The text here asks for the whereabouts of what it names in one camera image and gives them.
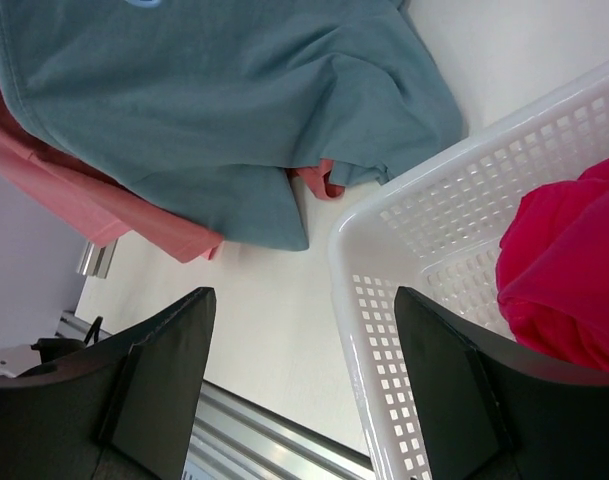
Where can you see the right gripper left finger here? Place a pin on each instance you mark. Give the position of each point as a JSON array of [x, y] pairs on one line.
[[120, 407]]

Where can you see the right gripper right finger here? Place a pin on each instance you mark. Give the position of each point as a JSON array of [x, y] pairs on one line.
[[490, 408]]

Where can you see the magenta t shirt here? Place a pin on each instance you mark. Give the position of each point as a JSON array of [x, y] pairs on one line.
[[552, 273]]

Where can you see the blue grey t shirt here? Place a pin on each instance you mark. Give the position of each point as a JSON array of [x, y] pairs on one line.
[[360, 83]]

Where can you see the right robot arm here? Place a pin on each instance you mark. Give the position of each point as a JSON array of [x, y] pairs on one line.
[[14, 355]]

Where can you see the salmon pink t shirt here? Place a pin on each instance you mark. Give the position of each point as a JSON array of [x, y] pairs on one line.
[[109, 210]]

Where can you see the white plastic basket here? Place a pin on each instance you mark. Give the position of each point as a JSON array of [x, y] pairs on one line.
[[437, 229]]

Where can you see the front aluminium rail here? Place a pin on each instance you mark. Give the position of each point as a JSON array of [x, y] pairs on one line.
[[233, 438]]

